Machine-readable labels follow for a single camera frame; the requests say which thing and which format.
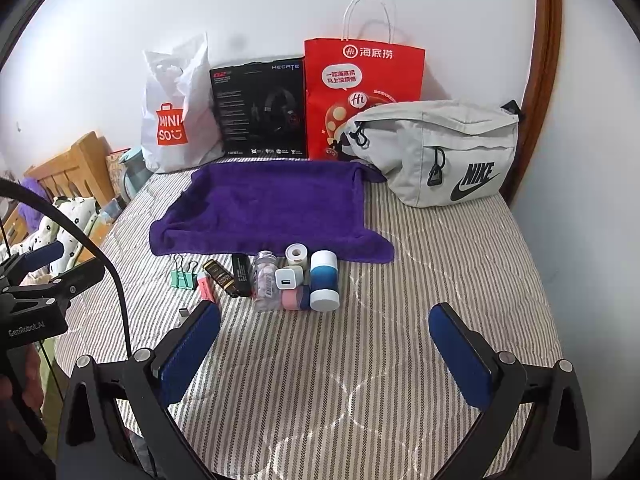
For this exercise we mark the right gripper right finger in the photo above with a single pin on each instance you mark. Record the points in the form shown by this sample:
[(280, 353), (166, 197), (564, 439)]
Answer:
[(467, 355)]

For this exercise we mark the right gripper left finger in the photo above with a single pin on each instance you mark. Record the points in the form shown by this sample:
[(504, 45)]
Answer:
[(181, 352)]

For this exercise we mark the teal binder clip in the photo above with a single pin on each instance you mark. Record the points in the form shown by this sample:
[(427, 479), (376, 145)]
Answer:
[(177, 279), (190, 275)]

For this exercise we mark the black gold cylindrical tube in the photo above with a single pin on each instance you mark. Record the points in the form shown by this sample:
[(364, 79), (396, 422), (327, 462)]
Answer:
[(221, 277)]

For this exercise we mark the clear candy bottle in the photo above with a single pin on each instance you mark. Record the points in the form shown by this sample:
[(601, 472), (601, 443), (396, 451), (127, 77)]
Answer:
[(266, 295)]

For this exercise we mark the black rectangular lighter box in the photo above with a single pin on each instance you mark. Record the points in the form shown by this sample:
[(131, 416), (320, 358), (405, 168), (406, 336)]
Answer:
[(241, 274)]

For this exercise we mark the pink eraser block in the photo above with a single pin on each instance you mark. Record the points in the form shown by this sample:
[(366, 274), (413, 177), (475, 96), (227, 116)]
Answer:
[(296, 299)]

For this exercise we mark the white USB charger cube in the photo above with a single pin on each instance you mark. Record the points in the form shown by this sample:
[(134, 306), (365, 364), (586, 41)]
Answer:
[(289, 277)]

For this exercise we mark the blue white cylinder container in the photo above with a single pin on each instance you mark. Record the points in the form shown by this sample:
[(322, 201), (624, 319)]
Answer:
[(324, 294)]

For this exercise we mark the person left hand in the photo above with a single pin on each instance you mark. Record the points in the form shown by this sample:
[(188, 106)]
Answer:
[(32, 391)]

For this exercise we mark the small silver usb plug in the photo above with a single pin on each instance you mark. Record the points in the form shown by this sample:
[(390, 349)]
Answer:
[(184, 314)]

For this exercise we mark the polka dot pillow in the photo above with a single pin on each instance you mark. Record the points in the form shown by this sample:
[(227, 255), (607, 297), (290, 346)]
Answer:
[(55, 234)]

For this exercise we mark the striped quilted mattress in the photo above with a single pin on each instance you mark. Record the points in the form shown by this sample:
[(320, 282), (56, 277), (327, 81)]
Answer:
[(362, 392)]

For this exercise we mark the wooden headboard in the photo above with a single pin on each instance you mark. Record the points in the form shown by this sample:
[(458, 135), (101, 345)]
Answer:
[(79, 171)]

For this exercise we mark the purple towel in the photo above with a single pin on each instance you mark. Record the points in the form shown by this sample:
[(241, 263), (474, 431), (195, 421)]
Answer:
[(253, 206)]

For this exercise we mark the teal thermos jug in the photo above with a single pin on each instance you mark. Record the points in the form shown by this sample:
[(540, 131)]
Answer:
[(134, 175)]

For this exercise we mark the grey Nike waist bag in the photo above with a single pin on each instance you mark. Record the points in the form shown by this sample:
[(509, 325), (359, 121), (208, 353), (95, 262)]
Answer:
[(436, 153)]

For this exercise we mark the white Miniso plastic bag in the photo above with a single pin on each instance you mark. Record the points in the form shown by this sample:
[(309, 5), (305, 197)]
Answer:
[(179, 130)]

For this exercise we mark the black headphone box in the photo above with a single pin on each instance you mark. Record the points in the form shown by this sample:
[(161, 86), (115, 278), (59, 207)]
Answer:
[(260, 108)]

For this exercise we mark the red paper shopping bag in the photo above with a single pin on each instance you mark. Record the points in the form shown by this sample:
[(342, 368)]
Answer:
[(345, 75)]

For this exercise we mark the wooden door frame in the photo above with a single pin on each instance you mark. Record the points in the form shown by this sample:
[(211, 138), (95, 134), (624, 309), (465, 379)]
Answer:
[(538, 91)]

